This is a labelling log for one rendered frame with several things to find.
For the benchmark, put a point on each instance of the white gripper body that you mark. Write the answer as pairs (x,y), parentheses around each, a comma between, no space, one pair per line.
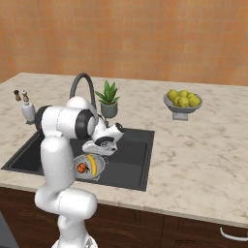
(100,149)

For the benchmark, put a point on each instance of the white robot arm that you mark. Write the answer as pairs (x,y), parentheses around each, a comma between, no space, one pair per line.
(61,151)

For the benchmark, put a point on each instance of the grey colander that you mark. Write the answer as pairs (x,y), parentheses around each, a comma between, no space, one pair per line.
(100,166)

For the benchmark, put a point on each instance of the yellow banana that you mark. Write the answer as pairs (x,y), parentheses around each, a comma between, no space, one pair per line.
(93,165)

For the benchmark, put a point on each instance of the dark sink basin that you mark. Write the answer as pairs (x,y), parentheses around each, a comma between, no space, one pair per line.
(132,161)

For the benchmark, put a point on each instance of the orange fruit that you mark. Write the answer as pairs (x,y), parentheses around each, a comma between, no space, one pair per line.
(82,168)

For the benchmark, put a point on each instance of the green plant in teal pot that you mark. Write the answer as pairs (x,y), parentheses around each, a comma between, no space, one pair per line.
(109,108)

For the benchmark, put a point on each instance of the white soap dispenser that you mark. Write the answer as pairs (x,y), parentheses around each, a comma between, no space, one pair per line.
(28,111)

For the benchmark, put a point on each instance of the dark brown cupboard door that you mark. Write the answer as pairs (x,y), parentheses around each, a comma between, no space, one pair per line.
(126,227)

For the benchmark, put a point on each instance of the grey fruit bowl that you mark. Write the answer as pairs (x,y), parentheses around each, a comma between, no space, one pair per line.
(180,111)

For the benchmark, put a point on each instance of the yellow lemon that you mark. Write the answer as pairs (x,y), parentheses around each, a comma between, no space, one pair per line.
(194,101)
(183,102)
(191,95)
(172,95)
(183,93)
(176,102)

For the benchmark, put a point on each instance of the pale salt shaker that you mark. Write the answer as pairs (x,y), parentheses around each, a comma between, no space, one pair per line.
(25,96)

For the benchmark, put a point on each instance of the dark brown pepper shaker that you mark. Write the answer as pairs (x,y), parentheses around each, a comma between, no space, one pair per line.
(17,95)

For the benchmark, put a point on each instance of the dark brown drawer front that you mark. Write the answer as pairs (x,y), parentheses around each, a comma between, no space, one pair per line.
(200,234)

